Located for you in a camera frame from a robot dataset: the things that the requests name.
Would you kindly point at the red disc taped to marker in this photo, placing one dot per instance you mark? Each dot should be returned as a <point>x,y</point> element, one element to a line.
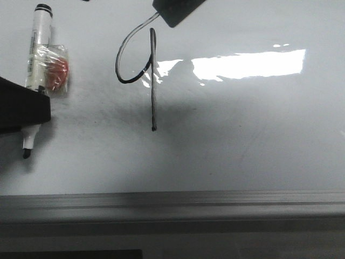
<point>53,65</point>

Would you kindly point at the white whiteboard surface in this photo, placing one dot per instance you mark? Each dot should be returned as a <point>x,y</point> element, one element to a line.
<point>250,96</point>

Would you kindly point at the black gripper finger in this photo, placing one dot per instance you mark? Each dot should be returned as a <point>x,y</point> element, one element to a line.
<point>174,12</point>
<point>21,107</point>

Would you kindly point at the white whiteboard marker black tip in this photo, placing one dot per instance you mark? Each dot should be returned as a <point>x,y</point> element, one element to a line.
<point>40,38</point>

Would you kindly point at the aluminium whiteboard frame edge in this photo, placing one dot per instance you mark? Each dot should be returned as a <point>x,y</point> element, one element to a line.
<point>170,206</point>

